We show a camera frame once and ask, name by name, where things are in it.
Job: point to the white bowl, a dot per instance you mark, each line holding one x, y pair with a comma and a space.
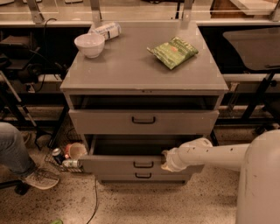
90, 44

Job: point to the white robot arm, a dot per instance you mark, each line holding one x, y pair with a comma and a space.
257, 162

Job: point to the grey top drawer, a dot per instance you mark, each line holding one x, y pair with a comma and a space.
143, 122

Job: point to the grey drawer cabinet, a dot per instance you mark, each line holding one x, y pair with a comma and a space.
126, 76

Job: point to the grey drawer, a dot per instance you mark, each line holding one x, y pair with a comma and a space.
128, 154
143, 122
144, 177

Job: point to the person leg in jeans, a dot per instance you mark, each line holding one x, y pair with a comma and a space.
13, 153

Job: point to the white plastic-wrapped package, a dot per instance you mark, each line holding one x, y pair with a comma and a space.
108, 31

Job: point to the black tripod stand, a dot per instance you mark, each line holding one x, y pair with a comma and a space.
19, 110

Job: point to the white sneaker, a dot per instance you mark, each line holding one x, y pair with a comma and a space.
42, 179

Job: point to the black office chair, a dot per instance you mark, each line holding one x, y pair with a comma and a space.
259, 50

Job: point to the blue soda can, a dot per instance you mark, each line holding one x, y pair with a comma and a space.
58, 155

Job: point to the green soda can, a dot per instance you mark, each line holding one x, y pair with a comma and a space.
71, 163

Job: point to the beige cup in basket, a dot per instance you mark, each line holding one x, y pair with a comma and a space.
77, 150

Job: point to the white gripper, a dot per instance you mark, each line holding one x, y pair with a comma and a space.
175, 160

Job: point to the grey bottom drawer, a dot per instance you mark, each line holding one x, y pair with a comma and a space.
144, 177

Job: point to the wire basket on floor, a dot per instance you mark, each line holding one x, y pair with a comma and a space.
62, 139

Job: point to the green chip bag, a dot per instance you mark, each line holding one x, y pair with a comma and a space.
174, 52

